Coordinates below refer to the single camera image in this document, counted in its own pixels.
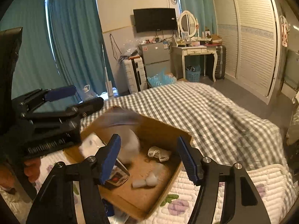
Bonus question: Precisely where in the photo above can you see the large white tissue pack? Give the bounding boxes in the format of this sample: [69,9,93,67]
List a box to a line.
[78,132,130,188]

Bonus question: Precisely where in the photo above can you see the blue small tissue pack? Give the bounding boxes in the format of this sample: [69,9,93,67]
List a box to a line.
[102,199,129,224]

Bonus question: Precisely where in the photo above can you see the white fluffy sock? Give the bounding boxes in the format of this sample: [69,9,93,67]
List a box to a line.
[100,108,140,164]

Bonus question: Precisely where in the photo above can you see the person's hand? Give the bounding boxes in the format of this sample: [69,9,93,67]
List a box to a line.
[1,158,41,189]

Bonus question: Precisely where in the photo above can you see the white floral quilt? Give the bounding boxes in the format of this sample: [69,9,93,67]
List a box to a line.
[32,149,298,224]

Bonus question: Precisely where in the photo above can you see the clear water jug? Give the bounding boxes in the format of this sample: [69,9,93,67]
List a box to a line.
[80,84,98,102]

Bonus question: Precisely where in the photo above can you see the teal window curtain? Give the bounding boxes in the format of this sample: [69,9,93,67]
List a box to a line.
[0,0,116,101]

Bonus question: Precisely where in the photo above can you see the grey checked bed cover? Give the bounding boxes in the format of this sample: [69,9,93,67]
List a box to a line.
[80,81,288,169]

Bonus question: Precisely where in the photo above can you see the white clothes pile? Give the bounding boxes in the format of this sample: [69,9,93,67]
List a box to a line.
[286,95,298,145]

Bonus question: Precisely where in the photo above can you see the white suitcase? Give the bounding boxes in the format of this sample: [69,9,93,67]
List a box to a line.
[122,56,147,94]

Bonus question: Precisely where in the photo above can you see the small white cloth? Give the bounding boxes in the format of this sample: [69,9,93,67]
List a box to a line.
[147,146,172,162]

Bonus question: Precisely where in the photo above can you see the white rolled socks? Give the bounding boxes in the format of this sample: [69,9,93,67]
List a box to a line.
[132,172,158,189]

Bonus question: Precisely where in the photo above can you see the brown cardboard box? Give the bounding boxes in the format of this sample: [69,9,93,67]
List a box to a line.
[63,106,193,221]

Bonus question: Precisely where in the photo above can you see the blue bubble wrap bag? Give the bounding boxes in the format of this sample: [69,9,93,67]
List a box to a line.
[147,69,177,88]

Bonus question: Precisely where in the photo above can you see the silver mini fridge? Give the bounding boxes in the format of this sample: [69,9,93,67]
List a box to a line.
[139,41,171,77]

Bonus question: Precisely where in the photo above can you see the blue laundry basket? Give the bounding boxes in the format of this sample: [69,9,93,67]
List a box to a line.
[186,65,201,83]

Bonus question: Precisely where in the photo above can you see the dark grey suitcase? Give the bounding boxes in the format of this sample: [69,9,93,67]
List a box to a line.
[215,46,226,79]

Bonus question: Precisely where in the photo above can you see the white dressing table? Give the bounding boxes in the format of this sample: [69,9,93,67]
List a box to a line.
[172,46,218,83]

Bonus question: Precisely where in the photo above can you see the oval vanity mirror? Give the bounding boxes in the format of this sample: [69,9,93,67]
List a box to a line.
[177,10,199,38]

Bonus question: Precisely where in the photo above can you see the hanging pink white garment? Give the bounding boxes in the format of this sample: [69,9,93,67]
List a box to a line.
[280,15,290,48]

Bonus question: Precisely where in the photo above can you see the teal curtain by wardrobe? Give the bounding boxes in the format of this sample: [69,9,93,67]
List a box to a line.
[180,0,217,34]

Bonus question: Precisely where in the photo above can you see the white louvred wardrobe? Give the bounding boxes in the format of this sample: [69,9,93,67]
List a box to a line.
[213,0,282,104]

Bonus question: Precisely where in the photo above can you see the black wall television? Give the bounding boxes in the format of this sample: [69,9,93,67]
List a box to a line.
[133,8,177,33]

